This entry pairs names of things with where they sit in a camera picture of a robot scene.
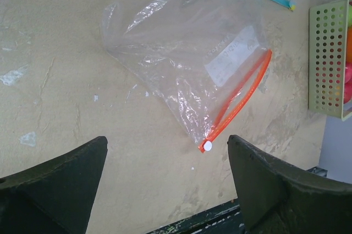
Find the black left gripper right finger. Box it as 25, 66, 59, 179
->
228, 135, 351, 233

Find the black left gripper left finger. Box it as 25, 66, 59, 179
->
1, 136, 108, 233

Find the red yellow fake apple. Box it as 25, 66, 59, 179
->
343, 83, 352, 104

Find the red fake apple with stem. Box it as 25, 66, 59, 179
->
344, 62, 352, 84

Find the clear bag red zipper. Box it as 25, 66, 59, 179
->
101, 0, 272, 152

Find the fake orange persimmon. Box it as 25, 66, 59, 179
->
345, 26, 352, 63

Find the green fake fruit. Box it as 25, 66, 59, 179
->
347, 1, 352, 27

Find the white zipper slider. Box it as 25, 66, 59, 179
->
202, 140, 212, 151

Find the green perforated basket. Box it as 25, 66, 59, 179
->
309, 0, 351, 121

